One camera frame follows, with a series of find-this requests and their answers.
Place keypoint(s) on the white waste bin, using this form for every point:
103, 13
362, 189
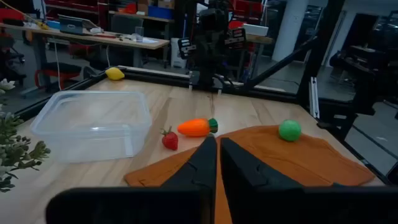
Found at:
178, 54

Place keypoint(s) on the red toy strawberry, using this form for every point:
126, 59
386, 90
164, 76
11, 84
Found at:
170, 140

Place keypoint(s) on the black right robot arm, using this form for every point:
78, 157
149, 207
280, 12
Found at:
211, 56

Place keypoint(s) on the yellow toy lemon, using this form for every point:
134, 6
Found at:
114, 74

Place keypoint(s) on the red and black chair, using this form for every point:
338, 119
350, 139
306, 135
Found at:
59, 70

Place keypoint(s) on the artificial potted plant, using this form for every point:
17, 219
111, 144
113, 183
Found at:
12, 149

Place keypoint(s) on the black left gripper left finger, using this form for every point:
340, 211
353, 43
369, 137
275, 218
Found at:
202, 168

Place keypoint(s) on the orange cloth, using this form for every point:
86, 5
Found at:
280, 161

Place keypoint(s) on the white box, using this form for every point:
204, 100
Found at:
255, 30

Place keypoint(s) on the clear drinking glass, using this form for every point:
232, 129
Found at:
139, 35

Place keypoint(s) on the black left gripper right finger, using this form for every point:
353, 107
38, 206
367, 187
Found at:
245, 186

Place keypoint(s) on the clear plastic tupperware container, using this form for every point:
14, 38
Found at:
93, 124

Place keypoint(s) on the green toy pear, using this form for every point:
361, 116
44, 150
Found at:
289, 130

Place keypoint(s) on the blue storage bin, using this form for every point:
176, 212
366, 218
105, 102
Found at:
160, 12

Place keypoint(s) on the orange toy carrot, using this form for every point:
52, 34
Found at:
196, 127

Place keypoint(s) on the long wooden desk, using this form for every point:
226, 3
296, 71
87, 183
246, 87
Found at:
93, 38

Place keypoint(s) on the white column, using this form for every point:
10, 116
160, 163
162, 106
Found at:
289, 28

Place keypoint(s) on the grey laptop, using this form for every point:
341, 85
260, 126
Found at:
71, 26

